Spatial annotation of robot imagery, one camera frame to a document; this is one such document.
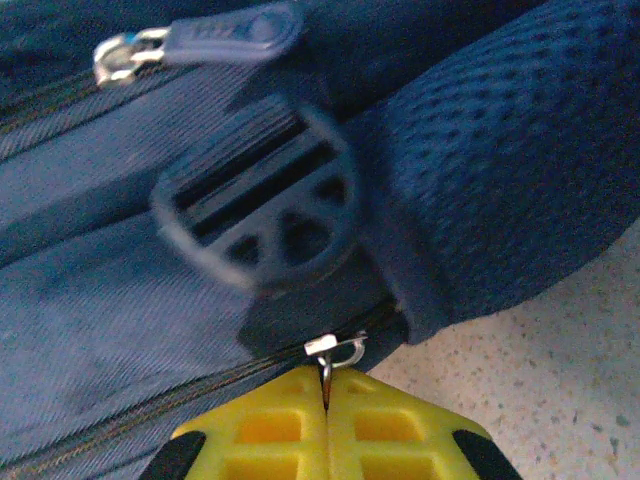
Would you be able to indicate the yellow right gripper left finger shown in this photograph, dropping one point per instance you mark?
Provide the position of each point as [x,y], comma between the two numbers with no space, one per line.
[265,430]

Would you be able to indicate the navy blue backpack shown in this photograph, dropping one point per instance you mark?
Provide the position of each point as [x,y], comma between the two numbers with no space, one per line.
[150,200]

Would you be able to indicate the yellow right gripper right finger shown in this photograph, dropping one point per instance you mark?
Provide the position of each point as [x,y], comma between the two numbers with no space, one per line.
[390,430]

